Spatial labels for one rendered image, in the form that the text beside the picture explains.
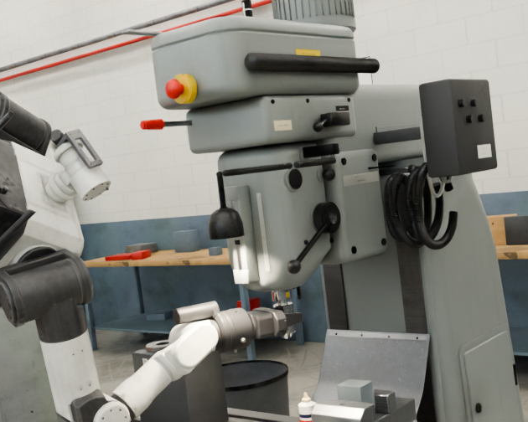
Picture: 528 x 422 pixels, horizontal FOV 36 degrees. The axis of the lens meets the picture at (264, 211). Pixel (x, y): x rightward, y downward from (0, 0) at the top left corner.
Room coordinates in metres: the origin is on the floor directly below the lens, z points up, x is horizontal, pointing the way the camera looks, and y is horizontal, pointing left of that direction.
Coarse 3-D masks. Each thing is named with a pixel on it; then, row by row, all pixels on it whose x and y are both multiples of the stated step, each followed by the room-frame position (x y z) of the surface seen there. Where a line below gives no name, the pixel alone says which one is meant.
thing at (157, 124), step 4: (148, 120) 1.70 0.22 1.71; (152, 120) 1.71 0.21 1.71; (156, 120) 1.71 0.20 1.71; (160, 120) 1.72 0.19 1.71; (140, 124) 1.69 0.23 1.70; (144, 124) 1.69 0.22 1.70; (148, 124) 1.69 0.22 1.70; (152, 124) 1.70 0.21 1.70; (156, 124) 1.71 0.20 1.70; (160, 124) 1.71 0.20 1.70; (164, 124) 1.73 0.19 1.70; (168, 124) 1.74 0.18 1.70; (172, 124) 1.75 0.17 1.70; (176, 124) 1.76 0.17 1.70; (180, 124) 1.77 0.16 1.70; (184, 124) 1.78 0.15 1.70; (188, 124) 1.79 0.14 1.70; (144, 128) 1.69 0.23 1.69; (148, 128) 1.70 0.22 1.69; (152, 128) 1.70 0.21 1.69; (156, 128) 1.71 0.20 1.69; (160, 128) 1.72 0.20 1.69
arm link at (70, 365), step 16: (80, 336) 1.49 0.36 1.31; (48, 352) 1.48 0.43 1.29; (64, 352) 1.47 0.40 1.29; (80, 352) 1.49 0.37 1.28; (48, 368) 1.49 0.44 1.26; (64, 368) 1.48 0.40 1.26; (80, 368) 1.49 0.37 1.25; (64, 384) 1.48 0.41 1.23; (80, 384) 1.49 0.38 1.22; (96, 384) 1.52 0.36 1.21; (64, 400) 1.49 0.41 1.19; (80, 400) 1.49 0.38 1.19; (96, 400) 1.51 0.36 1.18; (112, 400) 1.53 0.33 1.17; (64, 416) 1.51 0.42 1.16; (80, 416) 1.48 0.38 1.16; (96, 416) 1.50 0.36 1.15; (112, 416) 1.52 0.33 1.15; (128, 416) 1.54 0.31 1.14
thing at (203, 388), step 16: (144, 352) 2.07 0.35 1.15; (208, 368) 1.98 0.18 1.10; (176, 384) 1.96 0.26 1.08; (192, 384) 1.94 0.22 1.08; (208, 384) 1.97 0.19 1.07; (224, 384) 2.01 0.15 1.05; (160, 400) 2.01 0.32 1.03; (176, 400) 1.96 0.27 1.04; (192, 400) 1.94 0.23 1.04; (208, 400) 1.97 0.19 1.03; (224, 400) 2.00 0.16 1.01; (144, 416) 2.07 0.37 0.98; (160, 416) 2.02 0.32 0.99; (176, 416) 1.97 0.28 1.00; (192, 416) 1.93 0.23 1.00; (208, 416) 1.97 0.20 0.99; (224, 416) 2.00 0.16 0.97
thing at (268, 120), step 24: (264, 96) 1.67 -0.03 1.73; (288, 96) 1.72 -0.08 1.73; (312, 96) 1.79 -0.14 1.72; (336, 96) 1.86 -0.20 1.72; (192, 120) 1.79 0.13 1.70; (216, 120) 1.74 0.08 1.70; (240, 120) 1.70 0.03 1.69; (264, 120) 1.66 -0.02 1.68; (288, 120) 1.71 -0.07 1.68; (312, 120) 1.77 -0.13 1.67; (192, 144) 1.80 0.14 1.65; (216, 144) 1.75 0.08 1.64; (240, 144) 1.71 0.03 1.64; (264, 144) 1.69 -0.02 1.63
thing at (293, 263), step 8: (320, 208) 1.77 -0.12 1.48; (328, 208) 1.77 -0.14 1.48; (336, 208) 1.80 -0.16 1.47; (320, 216) 1.76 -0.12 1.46; (328, 216) 1.77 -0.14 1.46; (336, 216) 1.79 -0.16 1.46; (320, 224) 1.76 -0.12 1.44; (328, 224) 1.76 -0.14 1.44; (336, 224) 1.79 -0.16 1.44; (320, 232) 1.74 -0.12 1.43; (328, 232) 1.77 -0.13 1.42; (312, 240) 1.72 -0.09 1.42; (304, 248) 1.71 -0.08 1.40; (304, 256) 1.69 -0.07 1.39; (288, 264) 1.66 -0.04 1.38; (296, 264) 1.66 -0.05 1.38; (296, 272) 1.66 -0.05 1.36
